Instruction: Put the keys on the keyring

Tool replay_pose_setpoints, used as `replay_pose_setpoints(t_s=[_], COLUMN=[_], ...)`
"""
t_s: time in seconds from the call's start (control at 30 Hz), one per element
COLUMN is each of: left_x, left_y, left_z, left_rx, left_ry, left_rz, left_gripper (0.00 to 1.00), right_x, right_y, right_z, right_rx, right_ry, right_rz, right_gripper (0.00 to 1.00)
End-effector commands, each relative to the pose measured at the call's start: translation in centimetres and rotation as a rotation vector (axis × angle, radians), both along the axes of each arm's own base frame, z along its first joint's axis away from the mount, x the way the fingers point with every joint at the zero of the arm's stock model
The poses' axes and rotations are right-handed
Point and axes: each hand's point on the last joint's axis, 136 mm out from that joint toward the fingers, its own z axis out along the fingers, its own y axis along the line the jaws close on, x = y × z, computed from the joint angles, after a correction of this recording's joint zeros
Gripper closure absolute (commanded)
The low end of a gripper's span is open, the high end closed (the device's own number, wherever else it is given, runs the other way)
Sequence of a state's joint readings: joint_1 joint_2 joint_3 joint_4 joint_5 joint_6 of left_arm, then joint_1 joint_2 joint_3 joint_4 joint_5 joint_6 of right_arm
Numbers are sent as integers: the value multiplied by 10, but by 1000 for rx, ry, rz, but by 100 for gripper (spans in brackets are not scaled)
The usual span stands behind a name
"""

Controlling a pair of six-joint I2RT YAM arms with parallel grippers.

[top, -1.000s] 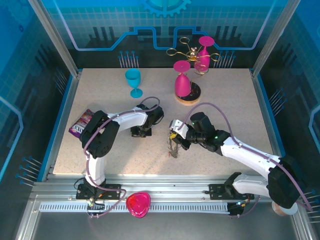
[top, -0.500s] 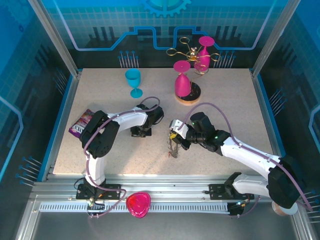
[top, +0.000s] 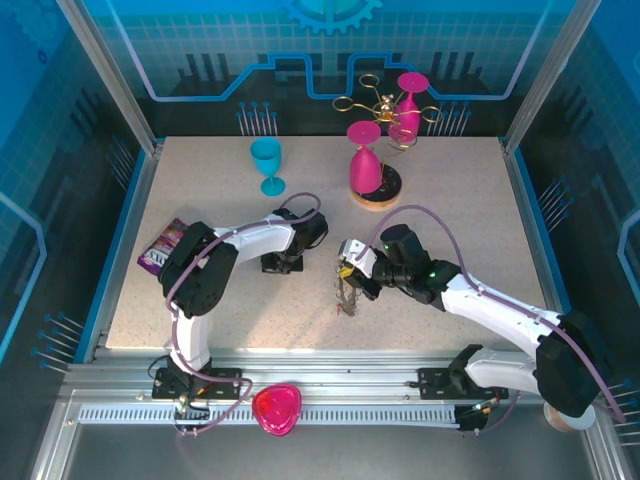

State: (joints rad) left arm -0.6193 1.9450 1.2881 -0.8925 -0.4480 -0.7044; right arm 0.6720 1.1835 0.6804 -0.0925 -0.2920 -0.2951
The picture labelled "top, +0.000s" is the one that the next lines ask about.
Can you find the white-lidded copper jar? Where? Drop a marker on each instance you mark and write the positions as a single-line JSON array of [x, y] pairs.
[[560, 421]]

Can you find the metal disc keyring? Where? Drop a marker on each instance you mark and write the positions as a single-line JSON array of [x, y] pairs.
[[350, 300]]

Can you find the aluminium side rail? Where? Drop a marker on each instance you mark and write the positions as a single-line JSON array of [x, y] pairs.
[[525, 200], [137, 205]]

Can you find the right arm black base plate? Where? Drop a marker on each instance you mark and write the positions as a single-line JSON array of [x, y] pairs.
[[430, 382]]

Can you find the pink plastic goblet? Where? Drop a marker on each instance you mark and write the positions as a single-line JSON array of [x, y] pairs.
[[407, 112], [364, 170]]

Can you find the red key tag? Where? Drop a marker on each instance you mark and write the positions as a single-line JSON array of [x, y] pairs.
[[340, 310]]

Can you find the round black wooden rack base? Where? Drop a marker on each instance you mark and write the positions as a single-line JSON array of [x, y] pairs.
[[391, 192]]

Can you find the aluminium corner post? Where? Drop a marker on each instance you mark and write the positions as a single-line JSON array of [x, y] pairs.
[[542, 85], [117, 85]]

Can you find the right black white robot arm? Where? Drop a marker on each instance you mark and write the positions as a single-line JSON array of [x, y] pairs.
[[500, 310]]

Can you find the pink heart-shaped container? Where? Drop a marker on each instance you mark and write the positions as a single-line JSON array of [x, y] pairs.
[[275, 407]]

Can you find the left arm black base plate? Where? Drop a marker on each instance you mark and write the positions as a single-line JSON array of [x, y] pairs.
[[165, 387]]

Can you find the aluminium front rail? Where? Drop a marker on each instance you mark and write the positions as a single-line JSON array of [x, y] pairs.
[[325, 372]]

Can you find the teal plastic goblet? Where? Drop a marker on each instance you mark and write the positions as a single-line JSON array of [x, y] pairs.
[[265, 155]]

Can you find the purple candy bag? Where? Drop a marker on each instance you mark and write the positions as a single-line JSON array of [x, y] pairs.
[[160, 250]]

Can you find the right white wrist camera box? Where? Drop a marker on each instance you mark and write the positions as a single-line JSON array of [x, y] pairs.
[[367, 262]]

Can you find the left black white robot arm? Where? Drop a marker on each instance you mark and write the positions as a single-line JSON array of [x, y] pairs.
[[200, 280]]

